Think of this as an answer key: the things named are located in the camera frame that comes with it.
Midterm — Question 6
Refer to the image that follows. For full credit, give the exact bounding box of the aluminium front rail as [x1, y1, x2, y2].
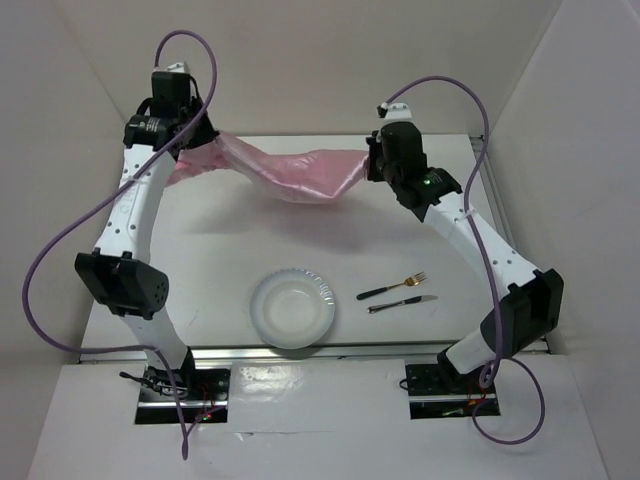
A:
[78, 335, 550, 364]

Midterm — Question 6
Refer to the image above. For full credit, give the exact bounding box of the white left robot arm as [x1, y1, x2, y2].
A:
[74, 63, 214, 399]

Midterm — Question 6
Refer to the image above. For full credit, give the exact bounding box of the aluminium right side rail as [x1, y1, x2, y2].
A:
[469, 133, 545, 331]

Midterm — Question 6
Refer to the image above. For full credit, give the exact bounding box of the silver knife black handle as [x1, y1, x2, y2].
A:
[367, 295, 438, 314]

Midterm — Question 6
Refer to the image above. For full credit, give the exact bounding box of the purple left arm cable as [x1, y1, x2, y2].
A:
[22, 29, 221, 461]

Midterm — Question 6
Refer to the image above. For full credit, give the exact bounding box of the gold fork black handle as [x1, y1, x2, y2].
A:
[356, 272, 426, 301]

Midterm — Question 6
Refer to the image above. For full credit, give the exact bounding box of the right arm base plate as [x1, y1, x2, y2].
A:
[398, 364, 501, 420]

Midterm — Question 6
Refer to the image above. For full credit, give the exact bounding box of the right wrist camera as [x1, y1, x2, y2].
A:
[377, 102, 412, 124]

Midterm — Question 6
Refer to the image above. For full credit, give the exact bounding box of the pink satin rose cloth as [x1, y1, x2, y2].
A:
[168, 133, 368, 204]

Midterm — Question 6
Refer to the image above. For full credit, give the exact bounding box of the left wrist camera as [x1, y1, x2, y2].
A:
[154, 61, 190, 75]

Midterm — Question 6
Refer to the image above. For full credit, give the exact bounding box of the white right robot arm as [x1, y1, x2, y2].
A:
[366, 121, 564, 392]

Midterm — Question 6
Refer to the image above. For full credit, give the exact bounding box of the white scalloped plate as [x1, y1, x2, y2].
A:
[249, 268, 336, 350]

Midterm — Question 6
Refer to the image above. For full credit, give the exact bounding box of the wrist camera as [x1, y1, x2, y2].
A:
[377, 102, 412, 124]
[154, 61, 190, 75]

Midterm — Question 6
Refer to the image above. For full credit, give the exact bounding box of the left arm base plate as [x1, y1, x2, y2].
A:
[119, 367, 231, 425]

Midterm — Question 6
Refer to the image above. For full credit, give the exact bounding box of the aluminium rail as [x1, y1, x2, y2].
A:
[78, 335, 550, 364]
[469, 133, 545, 331]

